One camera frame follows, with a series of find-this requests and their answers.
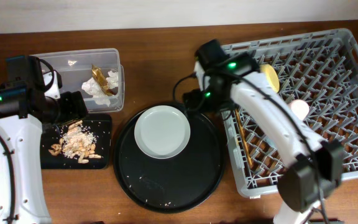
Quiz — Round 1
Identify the yellow plastic bowl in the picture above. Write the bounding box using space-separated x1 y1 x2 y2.
260 64 280 93

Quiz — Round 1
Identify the light blue plastic cup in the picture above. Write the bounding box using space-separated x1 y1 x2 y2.
288 100 310 121

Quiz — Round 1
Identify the round black serving tray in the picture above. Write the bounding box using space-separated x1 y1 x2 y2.
112 112 225 213

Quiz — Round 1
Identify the clear plastic waste bin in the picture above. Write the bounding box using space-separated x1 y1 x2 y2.
36 48 125 113

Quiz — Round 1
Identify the grey plastic dishwasher rack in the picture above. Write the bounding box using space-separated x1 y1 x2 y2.
222 29 358 198

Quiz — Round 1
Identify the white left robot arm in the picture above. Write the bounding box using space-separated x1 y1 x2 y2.
0 55 88 223

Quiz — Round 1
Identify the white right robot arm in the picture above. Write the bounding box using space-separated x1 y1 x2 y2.
182 39 344 223

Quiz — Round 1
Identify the white ceramic plate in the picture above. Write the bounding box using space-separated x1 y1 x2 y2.
134 105 191 159

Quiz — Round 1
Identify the white tissue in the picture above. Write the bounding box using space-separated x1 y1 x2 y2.
81 70 119 106

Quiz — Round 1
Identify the black rectangular waste tray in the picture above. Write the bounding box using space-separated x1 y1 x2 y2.
40 114 112 169

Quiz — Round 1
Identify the wooden chopstick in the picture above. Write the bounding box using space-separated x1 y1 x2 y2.
234 109 253 167

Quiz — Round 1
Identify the pile of food scraps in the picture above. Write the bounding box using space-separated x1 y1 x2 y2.
48 120 102 164

